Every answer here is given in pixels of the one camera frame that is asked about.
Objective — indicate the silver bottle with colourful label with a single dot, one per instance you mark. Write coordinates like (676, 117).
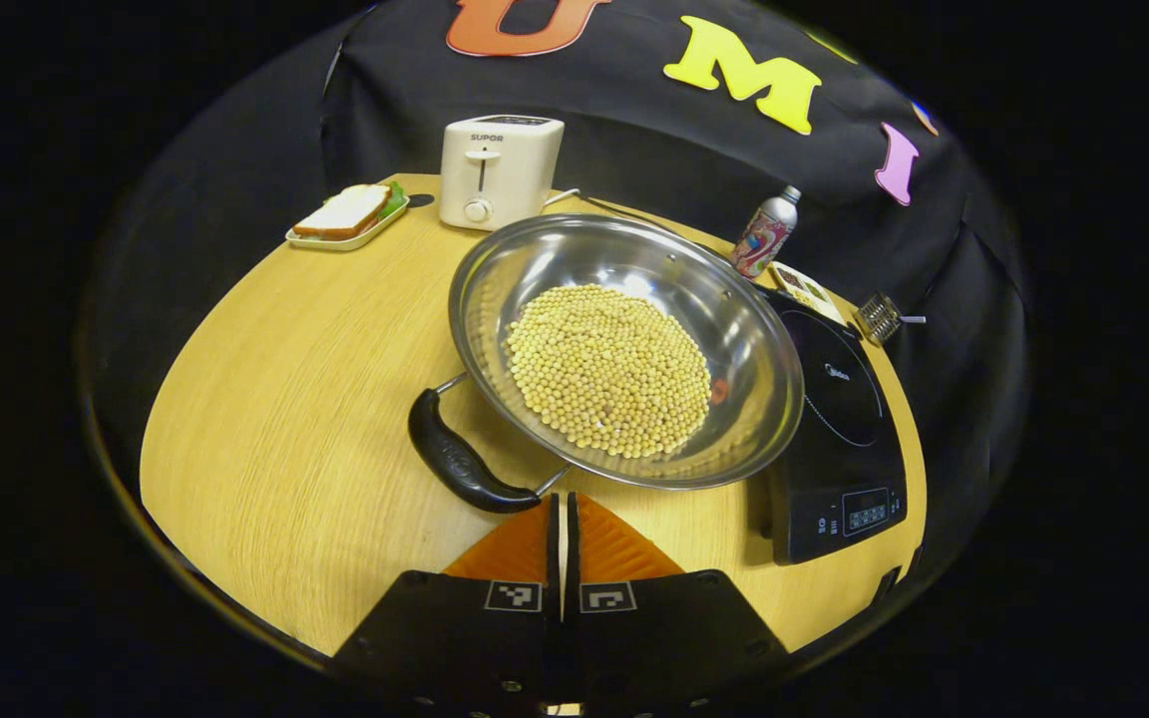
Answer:
(762, 239)

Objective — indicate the white toaster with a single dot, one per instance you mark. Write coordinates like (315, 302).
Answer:
(520, 175)

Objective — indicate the small pale green tray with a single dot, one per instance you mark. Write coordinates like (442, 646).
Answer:
(355, 244)

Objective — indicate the black table grommet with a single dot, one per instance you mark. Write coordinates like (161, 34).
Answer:
(421, 200)

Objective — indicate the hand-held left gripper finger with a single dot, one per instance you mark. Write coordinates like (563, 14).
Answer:
(554, 568)
(572, 568)

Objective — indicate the pile of soybeans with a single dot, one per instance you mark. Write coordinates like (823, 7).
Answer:
(604, 369)

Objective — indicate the white divided dish of grains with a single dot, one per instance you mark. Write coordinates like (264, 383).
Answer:
(806, 291)

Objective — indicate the black induction cooktop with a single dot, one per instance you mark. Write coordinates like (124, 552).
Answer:
(839, 469)

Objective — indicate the white bread sandwich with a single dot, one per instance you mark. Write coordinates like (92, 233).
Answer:
(345, 209)

